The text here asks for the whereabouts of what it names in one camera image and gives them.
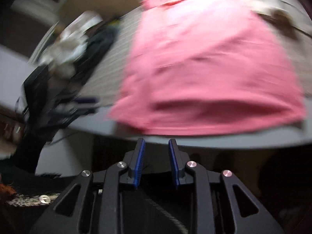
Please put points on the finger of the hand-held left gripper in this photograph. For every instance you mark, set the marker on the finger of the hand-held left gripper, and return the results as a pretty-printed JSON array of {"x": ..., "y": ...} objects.
[
  {"x": 86, "y": 100},
  {"x": 84, "y": 111}
]

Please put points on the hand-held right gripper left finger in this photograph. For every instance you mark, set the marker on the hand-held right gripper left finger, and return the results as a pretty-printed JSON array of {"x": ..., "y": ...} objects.
[{"x": 139, "y": 165}]

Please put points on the person's dark sparkly clothing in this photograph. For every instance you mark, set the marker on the person's dark sparkly clothing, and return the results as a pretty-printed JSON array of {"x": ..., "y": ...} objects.
[{"x": 29, "y": 199}]

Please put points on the white button shirt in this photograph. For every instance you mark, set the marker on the white button shirt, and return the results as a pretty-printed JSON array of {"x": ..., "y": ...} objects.
[{"x": 65, "y": 46}]

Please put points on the pink t-shirt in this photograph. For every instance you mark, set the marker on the pink t-shirt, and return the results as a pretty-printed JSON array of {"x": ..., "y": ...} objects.
[{"x": 195, "y": 65}]

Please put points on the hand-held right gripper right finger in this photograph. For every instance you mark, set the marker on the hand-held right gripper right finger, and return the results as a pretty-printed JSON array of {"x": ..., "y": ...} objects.
[{"x": 174, "y": 165}]

